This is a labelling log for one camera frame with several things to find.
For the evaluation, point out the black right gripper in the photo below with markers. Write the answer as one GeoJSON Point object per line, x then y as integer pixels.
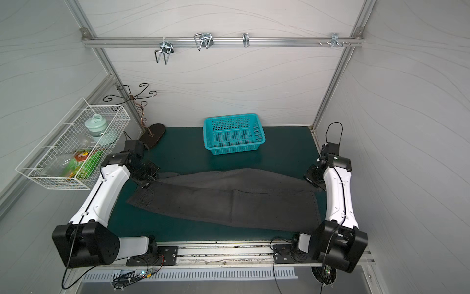
{"type": "Point", "coordinates": [314, 178]}

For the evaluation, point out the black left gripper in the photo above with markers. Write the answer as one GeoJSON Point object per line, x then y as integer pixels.
{"type": "Point", "coordinates": [148, 174]}

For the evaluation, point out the dark grey long pants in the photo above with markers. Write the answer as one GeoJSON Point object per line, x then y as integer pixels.
{"type": "Point", "coordinates": [247, 198]}

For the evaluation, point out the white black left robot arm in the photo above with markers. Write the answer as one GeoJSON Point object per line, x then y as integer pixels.
{"type": "Point", "coordinates": [86, 241]}

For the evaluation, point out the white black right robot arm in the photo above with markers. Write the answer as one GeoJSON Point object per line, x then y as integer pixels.
{"type": "Point", "coordinates": [337, 242]}

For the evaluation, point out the dark oval stand base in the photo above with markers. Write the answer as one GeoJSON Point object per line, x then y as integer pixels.
{"type": "Point", "coordinates": [152, 135]}

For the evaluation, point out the green snack packet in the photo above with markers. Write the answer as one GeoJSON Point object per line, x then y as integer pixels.
{"type": "Point", "coordinates": [82, 165]}

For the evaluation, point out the pale green lidded jar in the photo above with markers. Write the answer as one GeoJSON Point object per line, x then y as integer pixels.
{"type": "Point", "coordinates": [98, 129]}

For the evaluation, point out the ornate metal hook stand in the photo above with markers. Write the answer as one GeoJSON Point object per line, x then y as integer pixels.
{"type": "Point", "coordinates": [138, 100]}

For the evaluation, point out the teal plastic mesh basket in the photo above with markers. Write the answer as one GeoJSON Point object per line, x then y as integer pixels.
{"type": "Point", "coordinates": [233, 134]}

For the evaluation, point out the double metal hook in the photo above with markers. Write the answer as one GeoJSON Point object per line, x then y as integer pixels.
{"type": "Point", "coordinates": [164, 52]}

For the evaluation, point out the white vent strip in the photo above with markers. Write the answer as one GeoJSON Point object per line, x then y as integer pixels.
{"type": "Point", "coordinates": [223, 274]}

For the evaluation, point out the curved metal hook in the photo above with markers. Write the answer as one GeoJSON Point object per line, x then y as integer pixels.
{"type": "Point", "coordinates": [203, 40]}

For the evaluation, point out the small metal hook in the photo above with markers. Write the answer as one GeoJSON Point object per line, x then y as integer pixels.
{"type": "Point", "coordinates": [246, 40]}

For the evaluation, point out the white wire wall basket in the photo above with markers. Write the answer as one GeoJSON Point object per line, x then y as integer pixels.
{"type": "Point", "coordinates": [44, 165]}

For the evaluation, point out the metal bracket hook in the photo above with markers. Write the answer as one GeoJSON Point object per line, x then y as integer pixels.
{"type": "Point", "coordinates": [335, 42]}

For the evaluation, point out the aluminium top rail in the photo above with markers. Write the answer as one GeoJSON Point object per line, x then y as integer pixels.
{"type": "Point", "coordinates": [219, 42]}

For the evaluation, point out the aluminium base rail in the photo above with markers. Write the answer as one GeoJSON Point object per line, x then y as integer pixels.
{"type": "Point", "coordinates": [224, 254]}

